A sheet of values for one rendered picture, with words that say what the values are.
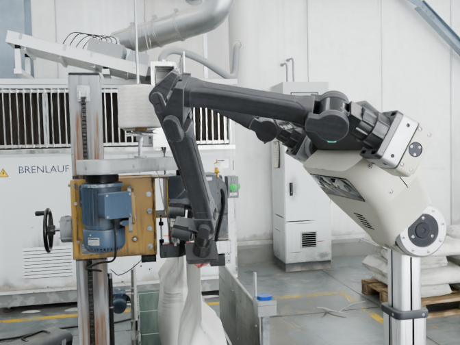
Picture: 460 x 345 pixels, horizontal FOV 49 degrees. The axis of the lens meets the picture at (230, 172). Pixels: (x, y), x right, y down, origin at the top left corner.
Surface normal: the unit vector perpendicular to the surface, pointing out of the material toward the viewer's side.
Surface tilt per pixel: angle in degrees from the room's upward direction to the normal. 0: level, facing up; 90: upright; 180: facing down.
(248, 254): 90
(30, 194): 90
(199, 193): 127
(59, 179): 90
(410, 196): 115
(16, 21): 90
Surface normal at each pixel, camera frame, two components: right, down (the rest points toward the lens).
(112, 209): 0.59, 0.03
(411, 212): 0.52, 0.45
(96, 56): 0.19, 0.04
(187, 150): -0.14, 0.66
